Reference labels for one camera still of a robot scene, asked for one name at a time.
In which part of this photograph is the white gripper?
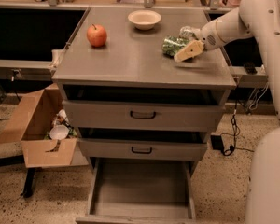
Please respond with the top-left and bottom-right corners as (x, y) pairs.
(174, 20), (226, 63)

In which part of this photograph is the green crushed can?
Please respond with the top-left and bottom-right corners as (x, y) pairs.
(162, 36), (189, 57)

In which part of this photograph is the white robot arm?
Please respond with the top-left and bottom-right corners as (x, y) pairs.
(174, 0), (280, 224)

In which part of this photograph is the silver crushed can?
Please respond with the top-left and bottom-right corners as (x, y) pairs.
(179, 26), (200, 40)

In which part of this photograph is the grey drawer cabinet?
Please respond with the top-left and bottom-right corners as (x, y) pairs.
(51, 7), (237, 179)

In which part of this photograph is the top grey drawer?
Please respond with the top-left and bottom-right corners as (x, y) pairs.
(62, 89), (226, 133)

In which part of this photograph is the grey drawer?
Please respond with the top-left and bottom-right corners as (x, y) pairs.
(76, 159), (196, 224)
(78, 128), (207, 161)
(62, 89), (226, 133)

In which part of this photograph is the middle grey drawer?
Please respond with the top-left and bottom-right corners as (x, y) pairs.
(78, 128), (207, 161)

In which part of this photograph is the bottom grey drawer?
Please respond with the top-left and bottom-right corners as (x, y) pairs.
(76, 159), (196, 224)

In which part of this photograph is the black phone on shelf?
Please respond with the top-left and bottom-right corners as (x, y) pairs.
(244, 63), (257, 75)

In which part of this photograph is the white bowl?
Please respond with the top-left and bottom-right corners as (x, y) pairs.
(128, 10), (161, 31)

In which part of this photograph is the black power adapter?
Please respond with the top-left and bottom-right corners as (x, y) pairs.
(211, 135), (224, 152)

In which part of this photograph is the red apple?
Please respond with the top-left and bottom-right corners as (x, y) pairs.
(87, 24), (107, 48)

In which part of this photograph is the cardboard box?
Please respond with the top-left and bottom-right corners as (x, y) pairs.
(0, 84), (88, 168)

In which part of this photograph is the black table leg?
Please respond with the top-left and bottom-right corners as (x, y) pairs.
(21, 168), (35, 198)

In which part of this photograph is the black cable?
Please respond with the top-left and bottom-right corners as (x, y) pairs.
(220, 100), (256, 157)

